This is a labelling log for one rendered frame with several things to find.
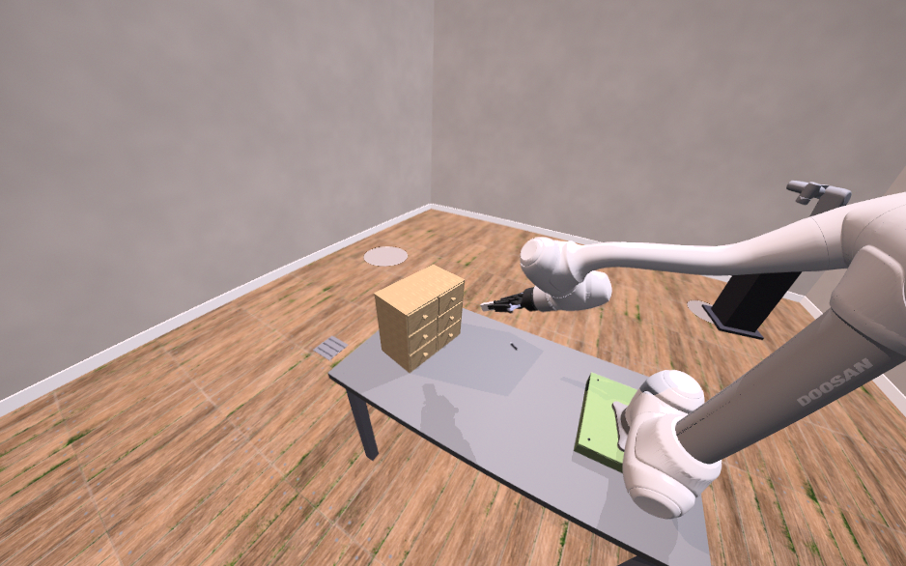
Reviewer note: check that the brown wooden drawer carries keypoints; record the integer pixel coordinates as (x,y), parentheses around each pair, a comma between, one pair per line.
(450,298)
(428,312)
(453,330)
(427,332)
(423,353)
(450,317)

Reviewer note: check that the small wooden chest of drawers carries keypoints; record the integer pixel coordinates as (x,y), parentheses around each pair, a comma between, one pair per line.
(395,302)

